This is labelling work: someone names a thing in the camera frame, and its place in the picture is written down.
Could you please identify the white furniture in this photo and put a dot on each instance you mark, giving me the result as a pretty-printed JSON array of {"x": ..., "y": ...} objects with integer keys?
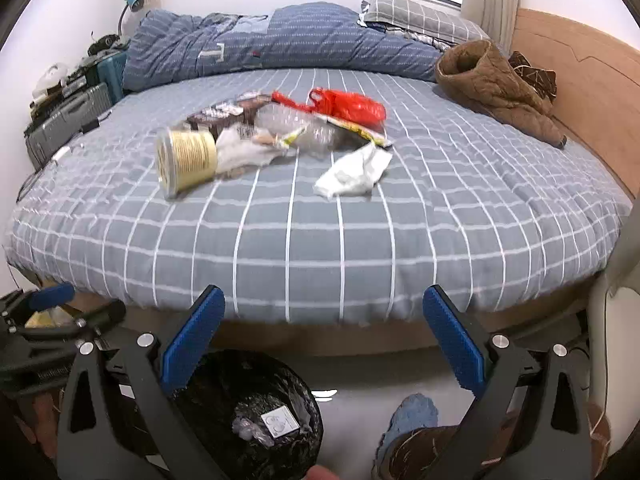
[{"x": 617, "y": 335}]

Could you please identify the person's left leg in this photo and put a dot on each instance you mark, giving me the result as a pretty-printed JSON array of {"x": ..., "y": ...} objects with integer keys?
[{"x": 440, "y": 452}]

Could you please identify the bed with grey checked sheet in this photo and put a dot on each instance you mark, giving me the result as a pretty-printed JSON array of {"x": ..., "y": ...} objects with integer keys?
[{"x": 350, "y": 250}]

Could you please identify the teal suitcase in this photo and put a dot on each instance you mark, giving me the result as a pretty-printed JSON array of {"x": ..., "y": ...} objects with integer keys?
[{"x": 114, "y": 77}]

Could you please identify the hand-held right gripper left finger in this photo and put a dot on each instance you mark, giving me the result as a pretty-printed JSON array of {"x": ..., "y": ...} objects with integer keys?
[{"x": 195, "y": 345}]

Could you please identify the teal desk lamp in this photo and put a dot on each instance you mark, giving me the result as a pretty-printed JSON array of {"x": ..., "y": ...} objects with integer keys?
[{"x": 132, "y": 1}]

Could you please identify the blue striped quilt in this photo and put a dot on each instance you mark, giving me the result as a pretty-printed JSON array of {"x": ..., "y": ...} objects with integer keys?
[{"x": 310, "y": 40}]

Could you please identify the white square wrapper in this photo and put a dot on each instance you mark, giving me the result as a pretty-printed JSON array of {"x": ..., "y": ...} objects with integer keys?
[{"x": 280, "y": 421}]

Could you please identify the brown quilted jacket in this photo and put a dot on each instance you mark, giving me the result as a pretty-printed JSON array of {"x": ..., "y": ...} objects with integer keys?
[{"x": 490, "y": 85}]

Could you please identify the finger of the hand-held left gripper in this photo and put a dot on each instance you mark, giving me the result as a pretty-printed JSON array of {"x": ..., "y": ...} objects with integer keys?
[
  {"x": 95, "y": 316},
  {"x": 50, "y": 297}
]

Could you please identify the white charger plug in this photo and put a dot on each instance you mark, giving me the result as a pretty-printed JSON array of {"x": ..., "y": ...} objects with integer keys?
[{"x": 60, "y": 155}]

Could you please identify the white plastic wrapper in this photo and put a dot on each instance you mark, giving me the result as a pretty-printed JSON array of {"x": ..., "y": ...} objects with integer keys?
[{"x": 240, "y": 155}]

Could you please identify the bin with black bag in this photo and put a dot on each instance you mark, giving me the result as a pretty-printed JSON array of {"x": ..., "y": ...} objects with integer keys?
[{"x": 235, "y": 390}]

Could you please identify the person's leg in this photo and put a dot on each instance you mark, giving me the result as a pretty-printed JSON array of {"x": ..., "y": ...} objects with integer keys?
[
  {"x": 440, "y": 452},
  {"x": 599, "y": 430}
]

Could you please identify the red plastic bag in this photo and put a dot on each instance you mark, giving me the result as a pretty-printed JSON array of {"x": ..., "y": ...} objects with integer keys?
[{"x": 355, "y": 105}]

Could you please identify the white rounded appliance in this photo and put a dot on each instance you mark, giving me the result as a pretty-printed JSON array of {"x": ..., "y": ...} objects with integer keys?
[{"x": 50, "y": 77}]

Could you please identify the crumpled white paper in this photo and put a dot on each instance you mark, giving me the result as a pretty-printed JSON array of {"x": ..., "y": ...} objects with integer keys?
[{"x": 352, "y": 172}]

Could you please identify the dark snack wrapper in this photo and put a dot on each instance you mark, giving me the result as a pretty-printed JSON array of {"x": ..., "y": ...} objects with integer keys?
[{"x": 220, "y": 112}]

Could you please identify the dark brown patterned cloth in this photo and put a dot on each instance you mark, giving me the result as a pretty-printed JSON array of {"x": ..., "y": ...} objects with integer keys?
[{"x": 537, "y": 75}]

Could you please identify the wooden headboard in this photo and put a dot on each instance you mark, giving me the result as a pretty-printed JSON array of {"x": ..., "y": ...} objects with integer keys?
[{"x": 590, "y": 85}]

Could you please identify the person's right leg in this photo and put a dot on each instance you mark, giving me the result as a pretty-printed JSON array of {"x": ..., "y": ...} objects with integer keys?
[{"x": 599, "y": 430}]

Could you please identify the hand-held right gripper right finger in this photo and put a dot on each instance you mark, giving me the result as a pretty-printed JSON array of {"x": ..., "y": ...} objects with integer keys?
[{"x": 452, "y": 345}]

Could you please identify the grey checked pillow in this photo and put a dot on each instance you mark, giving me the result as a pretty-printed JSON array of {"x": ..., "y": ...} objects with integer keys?
[{"x": 420, "y": 15}]

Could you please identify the grey suitcase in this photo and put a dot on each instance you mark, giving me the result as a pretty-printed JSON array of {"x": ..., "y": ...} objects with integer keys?
[{"x": 65, "y": 120}]

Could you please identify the black clutter pile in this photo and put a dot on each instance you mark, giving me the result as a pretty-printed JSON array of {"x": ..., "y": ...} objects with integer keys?
[{"x": 105, "y": 46}]

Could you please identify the clear bubble wrap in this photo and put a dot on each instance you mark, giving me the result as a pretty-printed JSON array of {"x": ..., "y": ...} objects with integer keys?
[{"x": 300, "y": 130}]

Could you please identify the blue slipper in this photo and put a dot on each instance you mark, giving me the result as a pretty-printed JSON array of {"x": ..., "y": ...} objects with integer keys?
[{"x": 410, "y": 415}]

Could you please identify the yellow snack packet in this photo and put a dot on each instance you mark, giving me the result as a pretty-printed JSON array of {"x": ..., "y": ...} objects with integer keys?
[{"x": 367, "y": 135}]

